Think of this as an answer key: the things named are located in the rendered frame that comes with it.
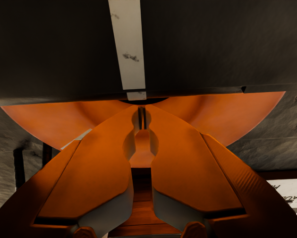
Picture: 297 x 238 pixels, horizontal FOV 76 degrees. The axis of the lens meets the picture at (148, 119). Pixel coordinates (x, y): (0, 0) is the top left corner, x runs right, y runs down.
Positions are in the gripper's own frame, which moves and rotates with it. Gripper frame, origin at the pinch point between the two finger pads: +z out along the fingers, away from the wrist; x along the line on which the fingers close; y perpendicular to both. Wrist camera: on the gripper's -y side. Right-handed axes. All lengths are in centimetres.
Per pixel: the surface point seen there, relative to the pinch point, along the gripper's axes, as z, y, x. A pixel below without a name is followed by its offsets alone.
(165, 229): -0.7, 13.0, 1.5
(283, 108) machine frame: 6.7, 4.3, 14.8
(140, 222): 0.5, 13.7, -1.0
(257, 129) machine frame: 7.5, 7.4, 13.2
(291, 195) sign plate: 18, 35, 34
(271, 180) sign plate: 16.3, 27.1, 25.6
